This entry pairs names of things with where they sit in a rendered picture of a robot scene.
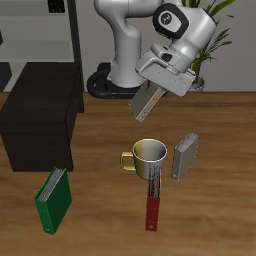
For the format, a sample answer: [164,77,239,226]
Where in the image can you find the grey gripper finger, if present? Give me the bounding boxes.
[145,81,156,96]

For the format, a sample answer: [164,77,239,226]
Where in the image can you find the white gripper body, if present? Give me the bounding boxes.
[134,49,197,98]

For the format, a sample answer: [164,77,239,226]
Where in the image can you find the black binders on shelf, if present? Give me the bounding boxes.
[47,0,66,14]

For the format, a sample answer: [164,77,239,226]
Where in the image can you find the white background shelf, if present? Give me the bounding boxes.
[0,0,85,93]

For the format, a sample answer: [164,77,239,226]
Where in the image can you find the green book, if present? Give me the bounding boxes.
[34,165,73,236]

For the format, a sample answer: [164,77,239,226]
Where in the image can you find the green pot plant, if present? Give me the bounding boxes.
[181,0,237,93]

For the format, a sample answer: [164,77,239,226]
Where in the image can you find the yellow and white mug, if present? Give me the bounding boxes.
[120,138,168,181]

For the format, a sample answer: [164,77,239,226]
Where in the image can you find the dark brown desk caddy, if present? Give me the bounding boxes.
[0,61,85,173]

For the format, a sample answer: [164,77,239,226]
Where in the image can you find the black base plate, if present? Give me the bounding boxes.
[86,62,172,100]

